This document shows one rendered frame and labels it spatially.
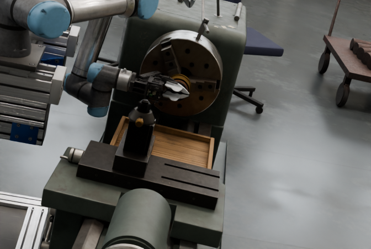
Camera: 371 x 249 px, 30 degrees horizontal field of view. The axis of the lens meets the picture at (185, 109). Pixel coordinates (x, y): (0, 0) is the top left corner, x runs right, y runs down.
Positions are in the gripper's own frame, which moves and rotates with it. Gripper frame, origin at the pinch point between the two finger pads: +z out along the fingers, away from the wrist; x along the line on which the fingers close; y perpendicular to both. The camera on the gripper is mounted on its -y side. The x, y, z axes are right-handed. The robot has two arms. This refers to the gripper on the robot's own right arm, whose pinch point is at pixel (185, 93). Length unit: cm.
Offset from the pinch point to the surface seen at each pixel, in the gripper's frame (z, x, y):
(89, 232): -16, -21, 69
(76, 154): -28, -12, 44
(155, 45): -15.2, 10.0, -15.1
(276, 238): 67, -109, -102
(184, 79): -1.8, 3.5, -3.6
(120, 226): -6, 6, 105
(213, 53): 6.4, 11.9, -16.1
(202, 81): 5.1, 2.3, -10.4
